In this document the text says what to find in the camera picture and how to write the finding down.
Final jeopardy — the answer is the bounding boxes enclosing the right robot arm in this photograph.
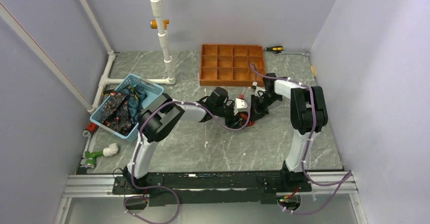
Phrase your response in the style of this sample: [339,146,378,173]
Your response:
[248,73,328,191]

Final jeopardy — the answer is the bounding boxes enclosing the green white pipe fitting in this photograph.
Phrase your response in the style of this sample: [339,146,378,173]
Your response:
[84,143,119,169]

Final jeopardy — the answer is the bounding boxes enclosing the white pvc pipe stand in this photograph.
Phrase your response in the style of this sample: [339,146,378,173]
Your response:
[150,0,176,85]

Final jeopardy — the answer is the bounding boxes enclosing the dark patterned ties pile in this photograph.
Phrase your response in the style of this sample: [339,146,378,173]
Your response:
[101,85,147,136]

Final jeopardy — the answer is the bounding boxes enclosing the blue plastic basket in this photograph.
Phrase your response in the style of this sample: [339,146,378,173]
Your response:
[90,74,164,142]

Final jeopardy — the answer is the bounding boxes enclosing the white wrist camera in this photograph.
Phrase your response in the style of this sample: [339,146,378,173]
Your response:
[251,82,266,96]
[233,97,248,115]

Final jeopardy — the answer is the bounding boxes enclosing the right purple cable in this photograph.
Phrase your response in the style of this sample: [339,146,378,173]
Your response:
[249,63,353,216]

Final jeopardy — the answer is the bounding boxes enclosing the orange navy striped tie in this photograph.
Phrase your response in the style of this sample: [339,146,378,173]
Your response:
[237,112,255,127]

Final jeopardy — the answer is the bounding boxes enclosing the purple cable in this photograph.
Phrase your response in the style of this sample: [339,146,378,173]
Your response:
[123,98,252,224]
[249,63,353,216]

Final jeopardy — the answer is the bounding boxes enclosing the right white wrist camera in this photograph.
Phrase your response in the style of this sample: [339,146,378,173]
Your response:
[251,82,266,96]

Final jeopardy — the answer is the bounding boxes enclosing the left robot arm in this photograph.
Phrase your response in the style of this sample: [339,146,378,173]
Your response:
[123,87,251,194]

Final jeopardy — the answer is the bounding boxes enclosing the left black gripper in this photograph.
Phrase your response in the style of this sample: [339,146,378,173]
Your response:
[214,103,244,131]

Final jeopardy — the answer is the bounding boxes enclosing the white diagonal wall pipe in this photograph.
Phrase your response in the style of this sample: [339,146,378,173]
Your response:
[1,2,94,113]

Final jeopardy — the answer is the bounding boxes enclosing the orange black screwdriver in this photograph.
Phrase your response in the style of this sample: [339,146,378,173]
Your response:
[265,46,283,53]

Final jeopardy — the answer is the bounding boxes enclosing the white corner pipe frame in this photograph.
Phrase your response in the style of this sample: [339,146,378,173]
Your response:
[68,0,169,110]

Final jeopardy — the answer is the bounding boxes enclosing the brown compartment tray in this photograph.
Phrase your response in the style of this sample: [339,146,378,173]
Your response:
[199,44,266,87]

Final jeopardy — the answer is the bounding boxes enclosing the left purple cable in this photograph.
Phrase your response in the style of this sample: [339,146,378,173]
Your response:
[123,98,252,224]

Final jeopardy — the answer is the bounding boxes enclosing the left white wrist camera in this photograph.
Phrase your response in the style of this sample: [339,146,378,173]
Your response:
[233,97,248,115]

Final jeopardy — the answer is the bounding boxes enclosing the silver wrench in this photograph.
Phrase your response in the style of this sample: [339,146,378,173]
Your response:
[274,51,310,57]

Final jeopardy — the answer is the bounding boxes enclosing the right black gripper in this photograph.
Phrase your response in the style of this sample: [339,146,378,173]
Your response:
[248,93,282,124]

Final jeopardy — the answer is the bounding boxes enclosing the orange pipe clamp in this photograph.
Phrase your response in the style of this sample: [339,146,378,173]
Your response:
[150,19,170,30]

